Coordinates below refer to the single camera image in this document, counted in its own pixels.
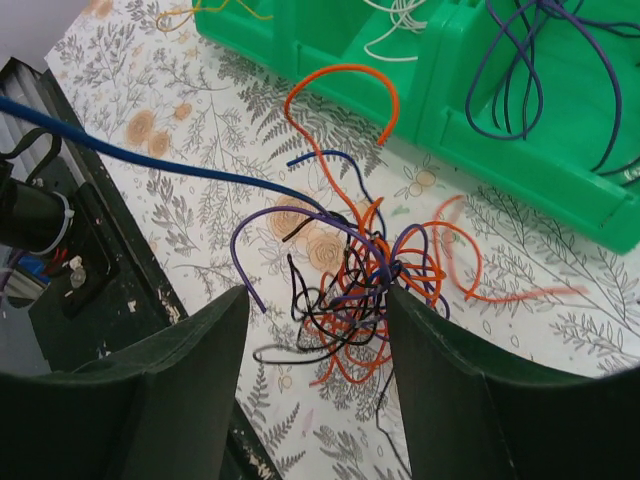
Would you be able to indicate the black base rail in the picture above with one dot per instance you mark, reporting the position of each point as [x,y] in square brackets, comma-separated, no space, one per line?
[78,282]

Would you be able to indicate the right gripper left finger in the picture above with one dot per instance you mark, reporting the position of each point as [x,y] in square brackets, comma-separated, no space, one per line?
[158,409]

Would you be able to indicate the green compartment tray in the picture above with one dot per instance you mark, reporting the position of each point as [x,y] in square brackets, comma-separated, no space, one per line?
[537,98]

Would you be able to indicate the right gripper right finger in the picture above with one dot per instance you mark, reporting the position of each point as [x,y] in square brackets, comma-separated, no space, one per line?
[472,410]

